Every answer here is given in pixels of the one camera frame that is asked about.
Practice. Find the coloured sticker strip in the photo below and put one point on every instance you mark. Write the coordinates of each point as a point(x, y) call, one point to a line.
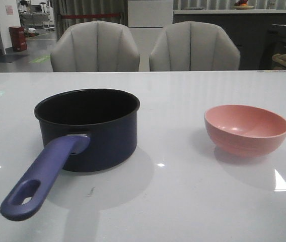
point(272, 71)

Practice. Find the left grey chair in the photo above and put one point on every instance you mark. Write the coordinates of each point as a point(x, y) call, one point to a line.
point(96, 46)

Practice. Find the grey chair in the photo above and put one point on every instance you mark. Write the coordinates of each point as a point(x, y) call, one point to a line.
point(96, 46)
point(194, 46)

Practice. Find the red bin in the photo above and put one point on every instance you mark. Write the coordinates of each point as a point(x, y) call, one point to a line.
point(18, 39)

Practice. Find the right grey chair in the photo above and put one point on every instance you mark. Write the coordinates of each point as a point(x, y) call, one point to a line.
point(194, 46)

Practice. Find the red barrier tape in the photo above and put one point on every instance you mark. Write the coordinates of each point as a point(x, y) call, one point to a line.
point(110, 15)

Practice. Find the white cabinet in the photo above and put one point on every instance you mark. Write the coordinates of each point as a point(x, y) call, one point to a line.
point(145, 21)

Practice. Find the fruit bowl on counter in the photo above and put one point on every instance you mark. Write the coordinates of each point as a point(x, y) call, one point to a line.
point(242, 5)

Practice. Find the pink bowl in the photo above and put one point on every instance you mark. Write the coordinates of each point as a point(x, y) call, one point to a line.
point(245, 131)

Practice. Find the dark sideboard counter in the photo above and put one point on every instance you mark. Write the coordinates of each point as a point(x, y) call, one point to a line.
point(247, 29)

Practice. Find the dark blue saucepan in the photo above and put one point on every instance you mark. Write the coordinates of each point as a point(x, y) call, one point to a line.
point(82, 131)

